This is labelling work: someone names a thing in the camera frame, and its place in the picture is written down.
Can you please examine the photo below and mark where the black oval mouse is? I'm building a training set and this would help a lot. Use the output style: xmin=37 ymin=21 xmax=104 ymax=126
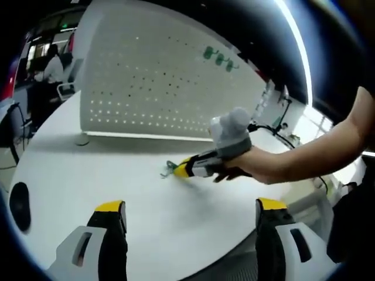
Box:
xmin=8 ymin=181 xmax=32 ymax=234

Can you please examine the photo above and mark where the ceiling light strip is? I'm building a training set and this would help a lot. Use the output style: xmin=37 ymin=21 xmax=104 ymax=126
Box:
xmin=275 ymin=0 xmax=313 ymax=106

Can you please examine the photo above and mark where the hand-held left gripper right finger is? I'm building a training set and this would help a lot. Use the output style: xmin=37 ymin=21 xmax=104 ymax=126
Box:
xmin=255 ymin=197 xmax=335 ymax=281

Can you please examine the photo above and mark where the person's dark clothing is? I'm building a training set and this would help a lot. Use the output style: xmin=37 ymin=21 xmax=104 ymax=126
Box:
xmin=326 ymin=181 xmax=375 ymax=264

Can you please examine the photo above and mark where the white perforated mounting plate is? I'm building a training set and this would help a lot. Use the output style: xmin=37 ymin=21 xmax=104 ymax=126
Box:
xmin=74 ymin=0 xmax=266 ymax=146

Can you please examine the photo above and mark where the person's right hand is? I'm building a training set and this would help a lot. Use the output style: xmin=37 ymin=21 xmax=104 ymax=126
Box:
xmin=212 ymin=146 xmax=266 ymax=183

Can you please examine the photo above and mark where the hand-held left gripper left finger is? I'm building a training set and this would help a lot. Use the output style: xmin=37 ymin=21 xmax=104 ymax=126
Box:
xmin=48 ymin=200 xmax=128 ymax=281

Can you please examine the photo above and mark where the black cable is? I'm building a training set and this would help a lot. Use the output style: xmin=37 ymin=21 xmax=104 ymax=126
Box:
xmin=248 ymin=124 xmax=328 ymax=193

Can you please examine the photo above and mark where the black office chair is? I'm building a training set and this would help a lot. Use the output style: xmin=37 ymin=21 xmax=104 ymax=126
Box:
xmin=0 ymin=102 xmax=25 ymax=165

